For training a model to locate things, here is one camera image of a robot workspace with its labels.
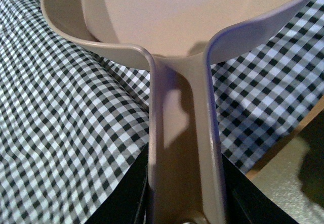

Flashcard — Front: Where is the black white checkered bedsheet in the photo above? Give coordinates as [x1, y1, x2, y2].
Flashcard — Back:
[1, 0, 323, 223]

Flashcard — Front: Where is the beige plastic dustpan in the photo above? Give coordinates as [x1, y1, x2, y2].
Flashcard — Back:
[41, 0, 310, 223]

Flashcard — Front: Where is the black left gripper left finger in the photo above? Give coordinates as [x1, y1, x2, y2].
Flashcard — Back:
[86, 147, 148, 223]

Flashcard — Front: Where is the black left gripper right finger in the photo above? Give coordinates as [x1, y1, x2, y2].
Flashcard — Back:
[222, 155, 297, 223]

